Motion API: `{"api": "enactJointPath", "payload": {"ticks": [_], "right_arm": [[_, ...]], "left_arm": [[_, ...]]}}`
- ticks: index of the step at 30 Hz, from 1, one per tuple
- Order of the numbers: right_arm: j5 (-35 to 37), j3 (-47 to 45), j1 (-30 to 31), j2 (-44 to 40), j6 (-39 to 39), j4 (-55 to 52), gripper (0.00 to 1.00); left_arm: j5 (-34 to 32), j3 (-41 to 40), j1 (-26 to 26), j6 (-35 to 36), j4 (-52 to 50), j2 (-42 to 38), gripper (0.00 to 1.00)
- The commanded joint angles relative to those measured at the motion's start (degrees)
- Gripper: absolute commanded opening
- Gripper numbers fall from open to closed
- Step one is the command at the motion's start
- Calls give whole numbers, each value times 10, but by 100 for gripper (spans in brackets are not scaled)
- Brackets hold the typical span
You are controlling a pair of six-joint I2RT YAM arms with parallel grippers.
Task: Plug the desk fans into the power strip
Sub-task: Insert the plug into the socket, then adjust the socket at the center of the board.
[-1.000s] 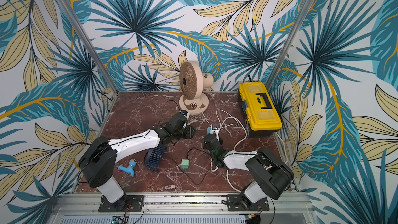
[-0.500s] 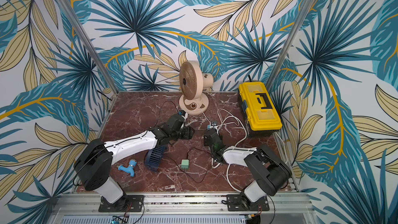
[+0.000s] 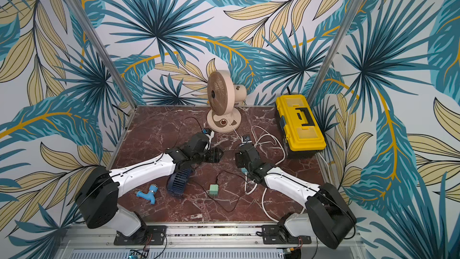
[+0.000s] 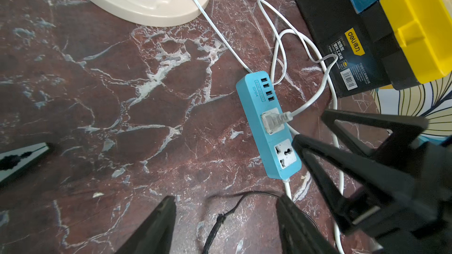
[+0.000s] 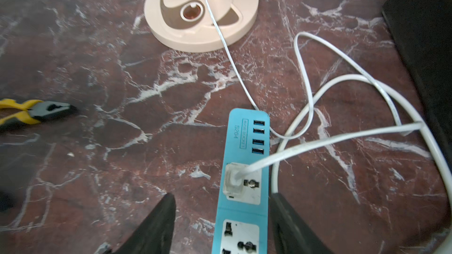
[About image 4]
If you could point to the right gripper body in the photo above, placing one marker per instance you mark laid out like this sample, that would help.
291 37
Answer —
426 225

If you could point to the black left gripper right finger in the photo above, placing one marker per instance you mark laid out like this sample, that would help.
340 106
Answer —
298 234

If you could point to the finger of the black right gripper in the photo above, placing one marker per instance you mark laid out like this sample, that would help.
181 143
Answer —
353 183
378 127

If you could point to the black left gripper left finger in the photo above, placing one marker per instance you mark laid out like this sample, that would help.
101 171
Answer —
155 234

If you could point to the teal power strip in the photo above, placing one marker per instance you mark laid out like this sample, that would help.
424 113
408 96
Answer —
265 118

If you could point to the yellow black toolbox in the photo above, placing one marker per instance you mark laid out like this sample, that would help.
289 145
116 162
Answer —
401 43

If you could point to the yellow handled pliers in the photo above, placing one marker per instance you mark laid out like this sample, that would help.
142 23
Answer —
14 163

